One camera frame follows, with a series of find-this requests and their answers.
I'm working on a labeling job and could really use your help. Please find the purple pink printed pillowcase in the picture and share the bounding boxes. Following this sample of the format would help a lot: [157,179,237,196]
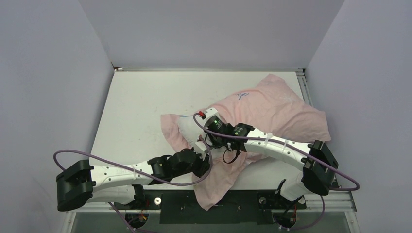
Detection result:
[160,74,331,211]

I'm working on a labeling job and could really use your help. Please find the white pillow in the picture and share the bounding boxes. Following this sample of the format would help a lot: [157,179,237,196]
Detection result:
[177,115,206,146]

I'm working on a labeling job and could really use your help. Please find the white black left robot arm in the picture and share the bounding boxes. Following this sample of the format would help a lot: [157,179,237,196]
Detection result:
[53,149,212,212]

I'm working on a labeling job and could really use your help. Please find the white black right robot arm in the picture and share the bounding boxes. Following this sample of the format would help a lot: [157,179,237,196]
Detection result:
[205,116,339,208]

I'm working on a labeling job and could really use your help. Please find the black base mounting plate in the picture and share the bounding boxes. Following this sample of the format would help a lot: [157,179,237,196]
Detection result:
[114,190,307,224]

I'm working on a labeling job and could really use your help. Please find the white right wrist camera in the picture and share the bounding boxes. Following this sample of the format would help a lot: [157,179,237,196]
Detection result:
[198,107,220,120]

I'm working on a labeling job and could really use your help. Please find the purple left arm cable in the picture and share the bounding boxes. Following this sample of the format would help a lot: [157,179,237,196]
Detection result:
[53,135,214,233]

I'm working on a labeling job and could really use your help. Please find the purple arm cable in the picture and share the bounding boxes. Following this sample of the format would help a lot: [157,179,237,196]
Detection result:
[192,112,361,232]
[53,135,214,233]

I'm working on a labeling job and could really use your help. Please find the metal rail at back wall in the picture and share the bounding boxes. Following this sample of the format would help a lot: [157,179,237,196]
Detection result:
[114,67,304,72]

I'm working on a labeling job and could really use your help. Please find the aluminium frame rail right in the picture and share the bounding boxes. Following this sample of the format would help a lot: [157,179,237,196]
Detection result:
[296,69,356,212]

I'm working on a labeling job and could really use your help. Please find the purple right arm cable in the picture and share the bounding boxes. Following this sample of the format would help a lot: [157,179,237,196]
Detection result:
[192,112,361,232]

